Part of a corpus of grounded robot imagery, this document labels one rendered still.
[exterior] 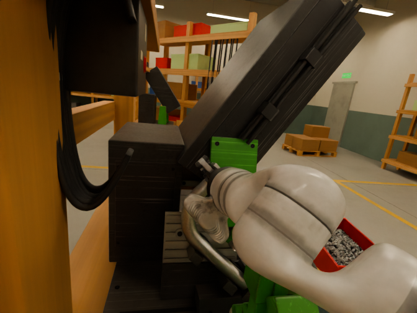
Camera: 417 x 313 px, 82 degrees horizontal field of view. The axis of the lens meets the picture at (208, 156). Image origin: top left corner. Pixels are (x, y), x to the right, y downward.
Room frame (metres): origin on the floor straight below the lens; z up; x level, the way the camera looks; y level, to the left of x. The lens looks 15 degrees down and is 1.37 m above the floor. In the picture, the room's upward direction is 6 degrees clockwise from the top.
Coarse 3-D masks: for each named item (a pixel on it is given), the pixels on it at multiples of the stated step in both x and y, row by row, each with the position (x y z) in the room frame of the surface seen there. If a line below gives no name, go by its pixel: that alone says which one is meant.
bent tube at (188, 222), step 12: (204, 180) 0.49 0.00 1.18; (192, 192) 0.48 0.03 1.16; (204, 192) 0.47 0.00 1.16; (192, 228) 0.45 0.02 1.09; (192, 240) 0.44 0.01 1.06; (204, 240) 0.46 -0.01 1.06; (204, 252) 0.44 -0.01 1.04; (216, 252) 0.45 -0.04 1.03; (216, 264) 0.44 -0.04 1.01; (228, 264) 0.45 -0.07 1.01; (228, 276) 0.44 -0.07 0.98; (240, 276) 0.45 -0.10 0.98
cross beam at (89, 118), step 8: (88, 104) 0.91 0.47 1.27; (96, 104) 0.94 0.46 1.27; (104, 104) 0.99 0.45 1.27; (112, 104) 1.14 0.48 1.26; (72, 112) 0.66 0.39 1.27; (80, 112) 0.70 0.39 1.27; (88, 112) 0.77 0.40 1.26; (96, 112) 0.86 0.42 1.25; (104, 112) 0.98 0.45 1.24; (112, 112) 1.14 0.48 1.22; (80, 120) 0.69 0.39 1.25; (88, 120) 0.77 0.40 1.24; (96, 120) 0.86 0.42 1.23; (104, 120) 0.98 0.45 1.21; (80, 128) 0.69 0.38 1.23; (88, 128) 0.77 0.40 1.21; (96, 128) 0.86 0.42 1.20; (80, 136) 0.69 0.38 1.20; (88, 136) 0.76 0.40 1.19
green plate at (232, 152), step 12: (216, 144) 0.54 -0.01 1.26; (228, 144) 0.55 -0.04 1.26; (240, 144) 0.55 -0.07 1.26; (252, 144) 0.56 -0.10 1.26; (216, 156) 0.53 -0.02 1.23; (228, 156) 0.54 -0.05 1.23; (240, 156) 0.55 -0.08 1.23; (252, 156) 0.55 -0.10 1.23; (240, 168) 0.54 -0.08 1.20; (252, 168) 0.55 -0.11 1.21
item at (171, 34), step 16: (256, 16) 3.14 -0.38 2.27; (160, 32) 4.33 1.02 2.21; (176, 32) 4.08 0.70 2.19; (192, 32) 3.83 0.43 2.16; (208, 32) 3.85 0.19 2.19; (224, 32) 3.38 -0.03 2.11; (240, 32) 3.15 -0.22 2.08; (208, 48) 4.13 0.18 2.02; (160, 64) 4.25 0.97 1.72; (176, 64) 3.99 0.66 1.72; (192, 64) 3.76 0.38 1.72; (208, 64) 3.87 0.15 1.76; (224, 64) 3.27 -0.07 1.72; (176, 96) 4.02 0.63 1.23; (192, 96) 4.15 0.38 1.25; (176, 112) 4.35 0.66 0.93
